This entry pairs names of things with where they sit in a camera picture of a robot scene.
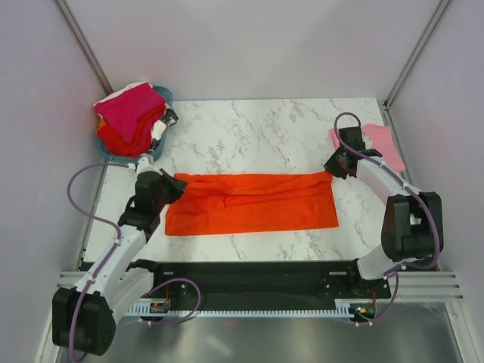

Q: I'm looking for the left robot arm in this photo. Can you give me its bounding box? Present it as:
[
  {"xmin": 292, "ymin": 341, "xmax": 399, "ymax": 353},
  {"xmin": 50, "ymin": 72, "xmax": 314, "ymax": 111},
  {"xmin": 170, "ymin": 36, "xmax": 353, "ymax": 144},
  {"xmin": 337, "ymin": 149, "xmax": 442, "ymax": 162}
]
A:
[{"xmin": 51, "ymin": 166, "xmax": 188, "ymax": 356}]

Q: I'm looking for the orange t shirt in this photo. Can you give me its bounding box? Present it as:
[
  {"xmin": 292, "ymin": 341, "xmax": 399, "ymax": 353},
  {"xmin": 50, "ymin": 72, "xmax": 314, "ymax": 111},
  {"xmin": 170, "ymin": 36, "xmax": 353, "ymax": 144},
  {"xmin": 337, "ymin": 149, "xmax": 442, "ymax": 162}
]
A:
[{"xmin": 165, "ymin": 172, "xmax": 339, "ymax": 237}]

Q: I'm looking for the teal laundry basket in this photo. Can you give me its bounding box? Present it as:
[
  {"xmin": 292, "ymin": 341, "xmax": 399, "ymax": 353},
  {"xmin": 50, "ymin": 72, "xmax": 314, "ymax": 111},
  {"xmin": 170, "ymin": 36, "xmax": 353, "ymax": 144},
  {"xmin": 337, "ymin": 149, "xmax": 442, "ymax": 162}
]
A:
[{"xmin": 94, "ymin": 82, "xmax": 178, "ymax": 163}]

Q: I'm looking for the red t shirt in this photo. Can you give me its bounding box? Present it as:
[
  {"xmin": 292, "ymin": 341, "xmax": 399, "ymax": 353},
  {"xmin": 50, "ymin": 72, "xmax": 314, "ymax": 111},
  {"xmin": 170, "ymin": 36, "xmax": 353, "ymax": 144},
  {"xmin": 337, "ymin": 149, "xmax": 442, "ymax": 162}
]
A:
[{"xmin": 96, "ymin": 107, "xmax": 165, "ymax": 157}]

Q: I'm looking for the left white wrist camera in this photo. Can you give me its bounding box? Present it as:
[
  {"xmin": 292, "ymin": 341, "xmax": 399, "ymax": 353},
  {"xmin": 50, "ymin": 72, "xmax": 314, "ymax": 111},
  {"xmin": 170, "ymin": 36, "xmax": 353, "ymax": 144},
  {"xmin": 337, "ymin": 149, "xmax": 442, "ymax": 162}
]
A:
[{"xmin": 128, "ymin": 155, "xmax": 157, "ymax": 175}]

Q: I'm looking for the white slotted cable duct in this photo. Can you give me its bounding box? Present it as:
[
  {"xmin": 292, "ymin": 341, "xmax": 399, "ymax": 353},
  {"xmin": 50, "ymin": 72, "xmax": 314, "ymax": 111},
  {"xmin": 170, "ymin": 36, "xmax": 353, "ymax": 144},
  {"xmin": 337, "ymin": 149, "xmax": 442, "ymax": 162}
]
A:
[{"xmin": 124, "ymin": 299, "xmax": 376, "ymax": 318}]

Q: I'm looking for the aluminium frame rail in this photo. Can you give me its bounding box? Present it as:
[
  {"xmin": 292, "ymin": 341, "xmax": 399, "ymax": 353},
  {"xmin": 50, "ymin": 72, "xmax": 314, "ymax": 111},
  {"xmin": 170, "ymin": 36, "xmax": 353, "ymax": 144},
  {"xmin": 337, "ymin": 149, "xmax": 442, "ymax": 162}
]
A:
[{"xmin": 52, "ymin": 270, "xmax": 465, "ymax": 303}]

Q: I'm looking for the pink folded t shirt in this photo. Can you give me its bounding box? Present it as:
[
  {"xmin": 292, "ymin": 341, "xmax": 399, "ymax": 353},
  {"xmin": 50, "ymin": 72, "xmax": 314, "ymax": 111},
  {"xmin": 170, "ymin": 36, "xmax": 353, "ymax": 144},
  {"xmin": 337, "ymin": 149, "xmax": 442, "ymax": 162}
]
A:
[{"xmin": 327, "ymin": 123, "xmax": 407, "ymax": 172}]

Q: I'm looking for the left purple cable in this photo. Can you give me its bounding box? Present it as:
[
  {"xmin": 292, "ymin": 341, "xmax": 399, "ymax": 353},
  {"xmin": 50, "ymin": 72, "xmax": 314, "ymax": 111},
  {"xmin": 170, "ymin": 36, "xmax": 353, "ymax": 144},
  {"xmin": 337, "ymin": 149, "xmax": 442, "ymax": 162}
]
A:
[{"xmin": 66, "ymin": 163, "xmax": 137, "ymax": 362}]

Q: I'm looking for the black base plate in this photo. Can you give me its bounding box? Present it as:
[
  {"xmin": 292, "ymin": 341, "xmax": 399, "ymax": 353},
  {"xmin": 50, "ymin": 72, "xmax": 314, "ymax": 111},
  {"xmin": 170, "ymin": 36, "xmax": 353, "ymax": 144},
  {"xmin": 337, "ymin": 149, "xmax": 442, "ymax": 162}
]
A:
[{"xmin": 130, "ymin": 259, "xmax": 391, "ymax": 309}]

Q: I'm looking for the magenta t shirt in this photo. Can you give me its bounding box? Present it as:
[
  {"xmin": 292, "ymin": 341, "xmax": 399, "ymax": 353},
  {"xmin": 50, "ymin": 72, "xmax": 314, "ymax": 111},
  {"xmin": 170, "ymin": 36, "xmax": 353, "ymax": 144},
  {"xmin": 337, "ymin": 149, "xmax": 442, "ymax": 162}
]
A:
[{"xmin": 94, "ymin": 82, "xmax": 166, "ymax": 144}]

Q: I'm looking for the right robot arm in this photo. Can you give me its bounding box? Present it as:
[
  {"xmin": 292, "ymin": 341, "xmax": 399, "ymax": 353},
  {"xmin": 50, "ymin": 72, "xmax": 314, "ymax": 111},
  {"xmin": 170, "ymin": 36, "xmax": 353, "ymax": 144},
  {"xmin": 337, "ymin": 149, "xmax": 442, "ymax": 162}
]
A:
[{"xmin": 324, "ymin": 126, "xmax": 444, "ymax": 298}]

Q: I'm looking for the black white patterned t shirt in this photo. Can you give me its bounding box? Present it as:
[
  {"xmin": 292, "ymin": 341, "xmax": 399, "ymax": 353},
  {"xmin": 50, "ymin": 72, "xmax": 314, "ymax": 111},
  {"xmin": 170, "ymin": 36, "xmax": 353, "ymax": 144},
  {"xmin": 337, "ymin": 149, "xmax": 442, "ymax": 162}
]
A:
[{"xmin": 148, "ymin": 107, "xmax": 178, "ymax": 152}]

